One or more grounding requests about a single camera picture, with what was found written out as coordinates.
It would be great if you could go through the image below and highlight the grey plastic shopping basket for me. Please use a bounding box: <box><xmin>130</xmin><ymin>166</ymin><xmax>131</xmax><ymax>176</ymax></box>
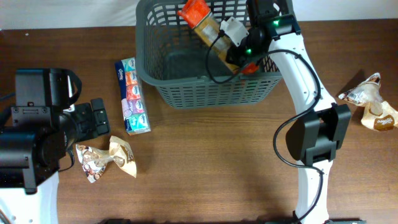
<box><xmin>136</xmin><ymin>0</ymin><xmax>282</xmax><ymax>109</ymax></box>

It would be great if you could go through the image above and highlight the multicolour tissue pack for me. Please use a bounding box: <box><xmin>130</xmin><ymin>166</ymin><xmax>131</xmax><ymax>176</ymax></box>
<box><xmin>114</xmin><ymin>57</ymin><xmax>151</xmax><ymax>136</ymax></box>

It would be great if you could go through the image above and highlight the crumpled beige cookie bag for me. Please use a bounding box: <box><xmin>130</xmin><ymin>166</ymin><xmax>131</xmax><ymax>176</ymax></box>
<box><xmin>75</xmin><ymin>136</ymin><xmax>137</xmax><ymax>183</ymax></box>

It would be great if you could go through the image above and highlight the beige snack bag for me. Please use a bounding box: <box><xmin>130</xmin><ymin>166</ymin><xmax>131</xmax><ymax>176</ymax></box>
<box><xmin>338</xmin><ymin>73</ymin><xmax>397</xmax><ymax>131</ymax></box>

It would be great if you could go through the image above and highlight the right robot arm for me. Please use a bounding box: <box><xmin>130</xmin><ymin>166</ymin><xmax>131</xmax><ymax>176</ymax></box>
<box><xmin>221</xmin><ymin>1</ymin><xmax>351</xmax><ymax>223</ymax></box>

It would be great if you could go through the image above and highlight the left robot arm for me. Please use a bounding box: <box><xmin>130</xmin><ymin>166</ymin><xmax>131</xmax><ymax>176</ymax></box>
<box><xmin>1</xmin><ymin>68</ymin><xmax>111</xmax><ymax>223</ymax></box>

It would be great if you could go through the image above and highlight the orange pasta packet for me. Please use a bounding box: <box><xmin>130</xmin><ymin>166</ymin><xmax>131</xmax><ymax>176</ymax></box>
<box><xmin>178</xmin><ymin>0</ymin><xmax>259</xmax><ymax>75</ymax></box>

